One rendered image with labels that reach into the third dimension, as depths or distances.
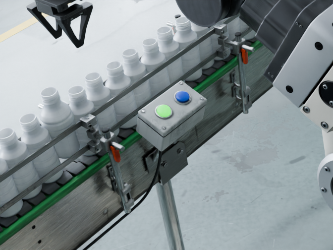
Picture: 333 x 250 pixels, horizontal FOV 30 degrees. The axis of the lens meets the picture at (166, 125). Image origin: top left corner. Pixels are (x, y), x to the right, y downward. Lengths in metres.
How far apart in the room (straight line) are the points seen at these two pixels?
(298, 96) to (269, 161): 2.13
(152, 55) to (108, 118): 0.19
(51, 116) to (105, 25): 2.90
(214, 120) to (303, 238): 0.96
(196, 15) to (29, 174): 0.69
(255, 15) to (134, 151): 0.82
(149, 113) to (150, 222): 1.37
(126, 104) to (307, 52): 0.81
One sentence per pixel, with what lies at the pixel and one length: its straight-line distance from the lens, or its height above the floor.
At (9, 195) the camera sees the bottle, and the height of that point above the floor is 1.06.
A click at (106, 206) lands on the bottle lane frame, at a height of 0.87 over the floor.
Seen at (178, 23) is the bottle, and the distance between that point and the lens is 1.54.
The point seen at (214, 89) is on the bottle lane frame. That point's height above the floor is 0.96.
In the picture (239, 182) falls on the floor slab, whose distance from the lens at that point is 2.76.
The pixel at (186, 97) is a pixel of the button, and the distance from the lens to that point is 1.35.
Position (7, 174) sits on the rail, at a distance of 1.29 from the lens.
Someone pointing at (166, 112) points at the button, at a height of 1.12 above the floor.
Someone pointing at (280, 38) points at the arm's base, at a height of 1.52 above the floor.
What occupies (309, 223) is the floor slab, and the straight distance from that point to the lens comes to 2.58.
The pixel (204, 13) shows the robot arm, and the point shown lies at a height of 1.54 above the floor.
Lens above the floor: 1.88
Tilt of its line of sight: 37 degrees down
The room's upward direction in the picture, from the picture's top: 11 degrees counter-clockwise
